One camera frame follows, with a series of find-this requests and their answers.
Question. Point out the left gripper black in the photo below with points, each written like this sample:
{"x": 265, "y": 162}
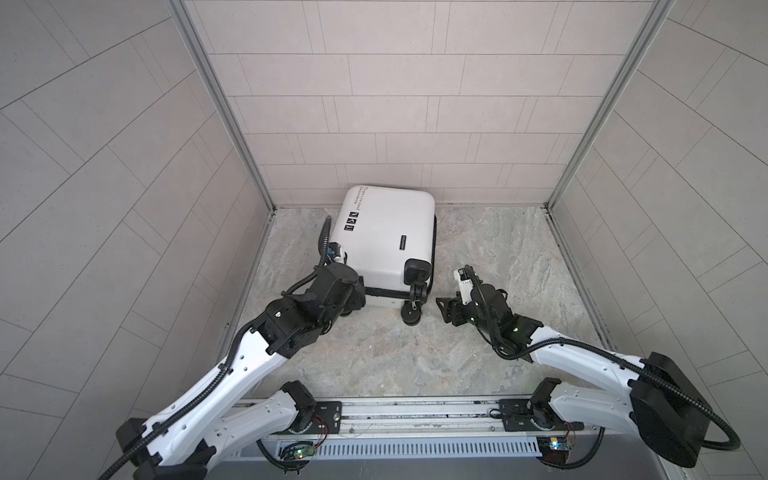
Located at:
{"x": 356, "y": 292}

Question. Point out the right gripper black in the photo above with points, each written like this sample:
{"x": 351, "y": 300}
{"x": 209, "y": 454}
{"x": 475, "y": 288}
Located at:
{"x": 454, "y": 304}

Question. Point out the black and white suitcase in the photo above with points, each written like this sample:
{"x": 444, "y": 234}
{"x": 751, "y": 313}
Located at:
{"x": 388, "y": 236}

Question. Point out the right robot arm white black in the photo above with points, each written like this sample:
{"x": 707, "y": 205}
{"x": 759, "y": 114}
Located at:
{"x": 648, "y": 398}

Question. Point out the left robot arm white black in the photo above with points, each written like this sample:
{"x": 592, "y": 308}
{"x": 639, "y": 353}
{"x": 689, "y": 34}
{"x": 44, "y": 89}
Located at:
{"x": 195, "y": 432}

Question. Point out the right green circuit board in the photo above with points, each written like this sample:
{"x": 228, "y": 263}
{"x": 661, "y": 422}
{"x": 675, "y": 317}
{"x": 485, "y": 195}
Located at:
{"x": 554, "y": 449}

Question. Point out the green circuit board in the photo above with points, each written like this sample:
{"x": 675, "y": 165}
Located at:
{"x": 299, "y": 451}
{"x": 554, "y": 449}

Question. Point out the left green circuit board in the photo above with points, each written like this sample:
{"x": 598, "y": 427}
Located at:
{"x": 299, "y": 451}

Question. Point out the left aluminium corner profile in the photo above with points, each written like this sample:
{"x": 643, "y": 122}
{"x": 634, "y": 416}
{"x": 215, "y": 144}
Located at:
{"x": 183, "y": 20}

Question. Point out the aluminium corner profile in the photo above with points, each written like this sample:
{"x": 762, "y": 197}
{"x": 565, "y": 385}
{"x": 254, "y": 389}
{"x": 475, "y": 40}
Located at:
{"x": 183, "y": 20}
{"x": 646, "y": 34}

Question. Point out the right aluminium corner profile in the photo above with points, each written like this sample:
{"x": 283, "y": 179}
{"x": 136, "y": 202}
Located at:
{"x": 646, "y": 34}

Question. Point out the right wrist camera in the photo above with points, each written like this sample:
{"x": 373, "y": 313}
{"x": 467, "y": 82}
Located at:
{"x": 462, "y": 281}

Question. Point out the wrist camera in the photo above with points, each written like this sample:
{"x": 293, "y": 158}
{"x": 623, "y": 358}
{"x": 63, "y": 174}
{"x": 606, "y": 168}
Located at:
{"x": 335, "y": 253}
{"x": 462, "y": 281}

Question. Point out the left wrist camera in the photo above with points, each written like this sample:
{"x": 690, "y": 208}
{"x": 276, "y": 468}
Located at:
{"x": 335, "y": 253}

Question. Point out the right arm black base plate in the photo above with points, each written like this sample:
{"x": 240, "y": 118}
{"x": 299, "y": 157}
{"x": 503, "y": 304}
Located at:
{"x": 526, "y": 415}

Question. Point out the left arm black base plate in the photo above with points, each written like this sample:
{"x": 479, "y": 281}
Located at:
{"x": 326, "y": 418}

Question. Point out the aluminium mounting rail frame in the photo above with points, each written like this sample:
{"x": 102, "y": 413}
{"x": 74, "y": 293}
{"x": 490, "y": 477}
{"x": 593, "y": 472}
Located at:
{"x": 412, "y": 428}

